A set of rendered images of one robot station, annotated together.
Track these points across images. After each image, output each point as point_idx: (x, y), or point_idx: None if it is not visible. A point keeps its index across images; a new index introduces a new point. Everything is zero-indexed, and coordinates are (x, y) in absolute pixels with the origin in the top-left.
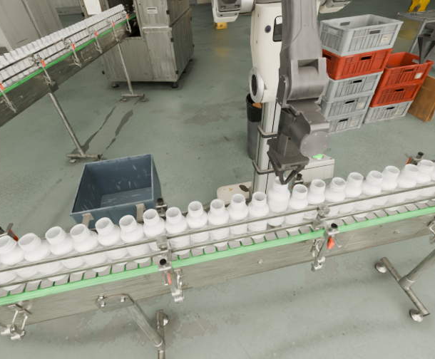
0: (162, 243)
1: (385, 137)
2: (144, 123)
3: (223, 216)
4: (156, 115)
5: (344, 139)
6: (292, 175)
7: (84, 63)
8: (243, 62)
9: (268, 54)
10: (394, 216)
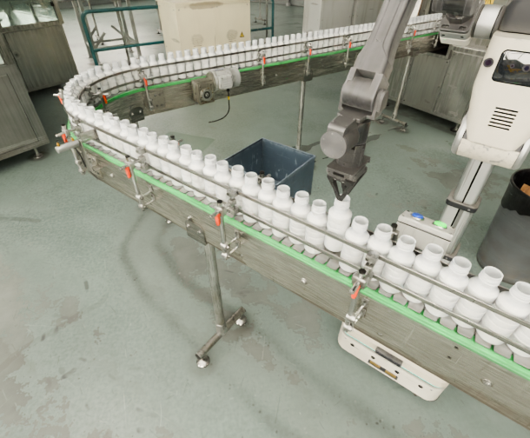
0: (230, 192)
1: None
2: (380, 153)
3: (282, 202)
4: (402, 150)
5: None
6: (344, 190)
7: (353, 65)
8: None
9: (480, 94)
10: (480, 348)
